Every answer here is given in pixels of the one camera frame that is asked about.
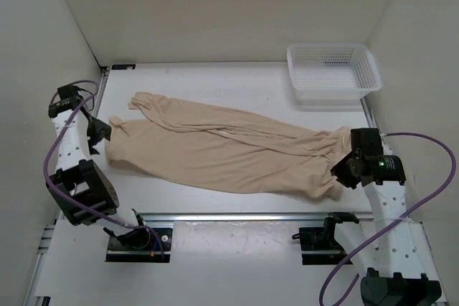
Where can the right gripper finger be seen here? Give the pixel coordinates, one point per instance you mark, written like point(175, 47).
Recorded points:
point(341, 169)
point(347, 181)

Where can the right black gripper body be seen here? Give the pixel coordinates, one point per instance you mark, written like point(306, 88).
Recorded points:
point(348, 173)

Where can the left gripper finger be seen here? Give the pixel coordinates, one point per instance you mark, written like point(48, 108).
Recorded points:
point(105, 132)
point(93, 151)

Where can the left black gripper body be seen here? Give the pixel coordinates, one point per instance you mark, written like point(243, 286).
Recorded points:
point(94, 129)

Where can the beige trousers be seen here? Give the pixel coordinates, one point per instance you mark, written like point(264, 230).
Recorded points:
point(224, 149)

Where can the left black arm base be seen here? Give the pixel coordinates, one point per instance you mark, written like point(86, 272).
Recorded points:
point(140, 246)

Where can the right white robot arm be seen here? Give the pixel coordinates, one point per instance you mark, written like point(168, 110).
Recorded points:
point(390, 271)

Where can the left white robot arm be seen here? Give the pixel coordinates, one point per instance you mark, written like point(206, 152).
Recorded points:
point(75, 181)

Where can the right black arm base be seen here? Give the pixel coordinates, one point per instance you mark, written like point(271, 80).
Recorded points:
point(318, 245)

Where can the white plastic basket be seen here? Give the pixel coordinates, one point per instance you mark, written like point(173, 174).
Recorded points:
point(332, 72)

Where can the black corner bracket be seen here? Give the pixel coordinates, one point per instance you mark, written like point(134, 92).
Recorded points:
point(123, 66)

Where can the aluminium rail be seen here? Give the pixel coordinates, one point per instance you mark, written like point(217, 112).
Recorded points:
point(228, 249)

